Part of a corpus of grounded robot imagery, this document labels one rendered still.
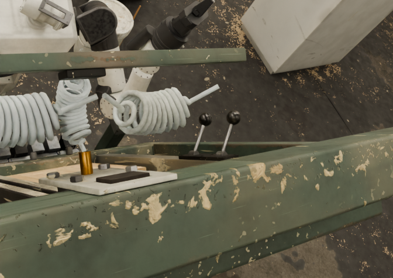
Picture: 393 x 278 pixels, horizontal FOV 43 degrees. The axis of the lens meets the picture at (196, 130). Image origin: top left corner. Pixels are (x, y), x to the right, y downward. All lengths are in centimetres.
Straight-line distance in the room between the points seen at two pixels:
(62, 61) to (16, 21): 92
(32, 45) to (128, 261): 105
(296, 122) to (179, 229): 339
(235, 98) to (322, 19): 83
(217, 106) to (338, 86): 138
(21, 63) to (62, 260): 22
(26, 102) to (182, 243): 25
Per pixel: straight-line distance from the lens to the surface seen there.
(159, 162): 146
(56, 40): 154
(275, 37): 400
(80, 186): 58
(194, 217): 59
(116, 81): 166
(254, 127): 364
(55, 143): 199
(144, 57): 65
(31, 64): 59
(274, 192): 67
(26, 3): 142
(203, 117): 137
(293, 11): 388
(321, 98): 432
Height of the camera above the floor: 241
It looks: 46 degrees down
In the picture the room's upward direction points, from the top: 41 degrees clockwise
